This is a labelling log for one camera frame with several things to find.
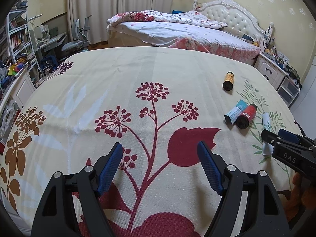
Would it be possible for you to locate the white green tube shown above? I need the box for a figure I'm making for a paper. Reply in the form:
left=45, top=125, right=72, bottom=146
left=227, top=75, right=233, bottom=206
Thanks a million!
left=261, top=112, right=274, bottom=157

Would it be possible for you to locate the red small bottle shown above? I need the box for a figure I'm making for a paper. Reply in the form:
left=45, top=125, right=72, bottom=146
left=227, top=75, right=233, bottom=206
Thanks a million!
left=236, top=103, right=257, bottom=130

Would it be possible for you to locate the orange label brown bottle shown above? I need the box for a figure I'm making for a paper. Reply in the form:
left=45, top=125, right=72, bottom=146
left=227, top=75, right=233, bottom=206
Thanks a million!
left=222, top=72, right=235, bottom=91

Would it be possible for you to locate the plastic drawer unit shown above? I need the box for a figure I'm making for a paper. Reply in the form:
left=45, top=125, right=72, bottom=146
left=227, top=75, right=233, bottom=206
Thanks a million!
left=277, top=76, right=300, bottom=107

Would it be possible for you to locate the white nightstand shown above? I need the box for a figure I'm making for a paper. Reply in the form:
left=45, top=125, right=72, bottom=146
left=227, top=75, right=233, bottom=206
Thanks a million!
left=254, top=53, right=287, bottom=90

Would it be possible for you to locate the floral cream bedsheet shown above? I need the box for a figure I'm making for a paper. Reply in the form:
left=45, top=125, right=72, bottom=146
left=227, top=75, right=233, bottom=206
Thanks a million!
left=1, top=47, right=299, bottom=236

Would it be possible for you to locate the white footboard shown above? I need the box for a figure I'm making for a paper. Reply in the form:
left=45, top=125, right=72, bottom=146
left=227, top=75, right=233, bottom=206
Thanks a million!
left=0, top=66, right=36, bottom=154

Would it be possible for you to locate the white bed with headboard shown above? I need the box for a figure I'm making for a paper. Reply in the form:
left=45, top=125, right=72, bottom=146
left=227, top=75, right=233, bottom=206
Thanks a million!
left=107, top=0, right=266, bottom=65

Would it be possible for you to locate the grey desk chair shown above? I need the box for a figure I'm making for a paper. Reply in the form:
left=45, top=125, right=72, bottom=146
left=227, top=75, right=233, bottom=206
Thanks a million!
left=61, top=15, right=92, bottom=52

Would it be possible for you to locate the grey study desk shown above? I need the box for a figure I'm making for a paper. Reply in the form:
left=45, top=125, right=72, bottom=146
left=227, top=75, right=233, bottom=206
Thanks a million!
left=29, top=25, right=67, bottom=70

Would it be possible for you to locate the floral quilt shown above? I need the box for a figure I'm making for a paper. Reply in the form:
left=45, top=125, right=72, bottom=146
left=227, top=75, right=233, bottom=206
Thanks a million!
left=109, top=10, right=228, bottom=29

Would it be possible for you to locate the white bookshelf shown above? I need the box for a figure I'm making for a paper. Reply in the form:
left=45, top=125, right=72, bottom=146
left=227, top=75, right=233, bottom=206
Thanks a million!
left=1, top=0, right=38, bottom=73

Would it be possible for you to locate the beige curtain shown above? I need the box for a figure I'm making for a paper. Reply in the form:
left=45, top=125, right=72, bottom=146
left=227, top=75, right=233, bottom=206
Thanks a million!
left=67, top=0, right=172, bottom=44

